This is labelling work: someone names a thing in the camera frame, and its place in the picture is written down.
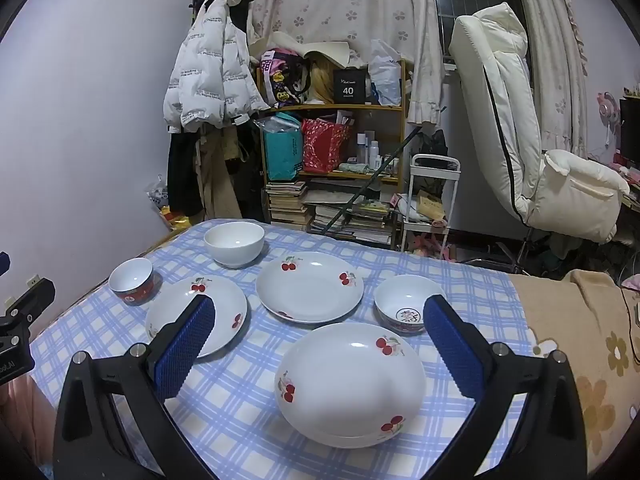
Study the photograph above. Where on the white wall socket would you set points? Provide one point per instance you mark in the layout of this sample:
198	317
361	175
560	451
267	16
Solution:
9	303
33	280

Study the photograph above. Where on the brown paper package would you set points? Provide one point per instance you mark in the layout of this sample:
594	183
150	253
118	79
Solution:
431	205

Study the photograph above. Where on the pink tape roll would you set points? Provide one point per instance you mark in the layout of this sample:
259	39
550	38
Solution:
438	222

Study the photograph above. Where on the pink desk fan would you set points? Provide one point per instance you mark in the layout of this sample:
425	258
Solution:
609	110

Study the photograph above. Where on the white padded recliner chair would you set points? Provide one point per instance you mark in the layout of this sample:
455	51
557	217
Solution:
500	85

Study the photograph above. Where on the white plastic bag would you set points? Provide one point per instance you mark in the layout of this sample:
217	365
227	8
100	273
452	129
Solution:
385	75

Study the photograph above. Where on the floral bowl with red character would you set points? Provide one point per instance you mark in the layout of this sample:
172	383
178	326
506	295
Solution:
400	300

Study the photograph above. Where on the teal paper bag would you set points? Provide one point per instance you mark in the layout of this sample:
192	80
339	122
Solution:
282	150

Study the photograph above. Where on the wooden shelf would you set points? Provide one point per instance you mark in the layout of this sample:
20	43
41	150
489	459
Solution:
330	107

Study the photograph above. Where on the person's pink clothing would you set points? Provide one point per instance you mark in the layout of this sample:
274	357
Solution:
25	415

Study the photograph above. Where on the stack of old books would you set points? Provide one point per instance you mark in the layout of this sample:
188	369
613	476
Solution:
287	205

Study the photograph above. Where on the white metal cart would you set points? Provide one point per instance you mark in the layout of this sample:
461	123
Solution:
452	185

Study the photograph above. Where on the purple cartoon print bag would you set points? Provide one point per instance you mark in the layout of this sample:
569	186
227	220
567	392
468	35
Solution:
282	77

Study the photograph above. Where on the beige hanging garment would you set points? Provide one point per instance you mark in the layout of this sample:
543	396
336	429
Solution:
217	180

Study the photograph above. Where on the brown floral blanket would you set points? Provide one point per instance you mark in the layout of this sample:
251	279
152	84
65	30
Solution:
560	310

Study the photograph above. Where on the beige foam sheet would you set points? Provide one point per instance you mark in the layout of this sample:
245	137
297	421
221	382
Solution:
320	50

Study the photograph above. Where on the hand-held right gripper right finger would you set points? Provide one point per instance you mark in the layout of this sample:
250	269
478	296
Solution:
452	350

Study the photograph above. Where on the small red bowl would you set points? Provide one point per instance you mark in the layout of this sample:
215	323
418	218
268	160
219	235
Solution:
130	280

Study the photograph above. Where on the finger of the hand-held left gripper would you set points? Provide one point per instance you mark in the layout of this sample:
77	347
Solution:
37	300
3	263

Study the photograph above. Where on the black monitor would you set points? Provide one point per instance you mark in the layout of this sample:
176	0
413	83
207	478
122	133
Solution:
631	127

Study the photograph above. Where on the red gift bag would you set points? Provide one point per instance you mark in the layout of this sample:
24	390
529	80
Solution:
322	147

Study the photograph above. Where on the white puffer jacket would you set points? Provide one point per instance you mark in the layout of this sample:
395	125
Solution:
210	70

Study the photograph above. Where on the blue checked bed sheet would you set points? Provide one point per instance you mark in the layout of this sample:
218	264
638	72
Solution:
250	410

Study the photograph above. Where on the group of cosmetic bottles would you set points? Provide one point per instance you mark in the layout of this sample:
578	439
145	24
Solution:
372	152

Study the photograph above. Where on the white cherry print plate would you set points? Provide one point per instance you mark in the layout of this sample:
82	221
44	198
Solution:
310	290
345	390
222	310

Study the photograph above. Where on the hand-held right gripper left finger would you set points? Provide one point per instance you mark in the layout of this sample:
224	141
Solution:
185	347

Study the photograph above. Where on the white floral curtain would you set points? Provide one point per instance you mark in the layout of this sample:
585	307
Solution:
555	60
350	5

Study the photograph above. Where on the plain white bowl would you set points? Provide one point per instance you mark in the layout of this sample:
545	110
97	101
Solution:
235	255

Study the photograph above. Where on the pile of snack packets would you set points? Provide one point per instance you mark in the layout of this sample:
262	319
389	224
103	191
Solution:
167	210

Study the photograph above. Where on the pink cloth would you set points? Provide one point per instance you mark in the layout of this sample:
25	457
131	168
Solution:
632	282

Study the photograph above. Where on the pile of magazines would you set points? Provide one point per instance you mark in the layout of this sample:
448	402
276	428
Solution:
365	225

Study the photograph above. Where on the dark green pole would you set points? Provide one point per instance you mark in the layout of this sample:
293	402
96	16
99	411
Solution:
372	180

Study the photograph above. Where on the pale green cloth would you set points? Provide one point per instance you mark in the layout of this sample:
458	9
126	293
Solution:
355	167

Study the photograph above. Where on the black hanging garment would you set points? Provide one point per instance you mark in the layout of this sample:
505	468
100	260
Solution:
182	170

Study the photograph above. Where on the black cardboard box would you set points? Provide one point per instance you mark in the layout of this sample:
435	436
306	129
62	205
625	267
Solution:
350	85

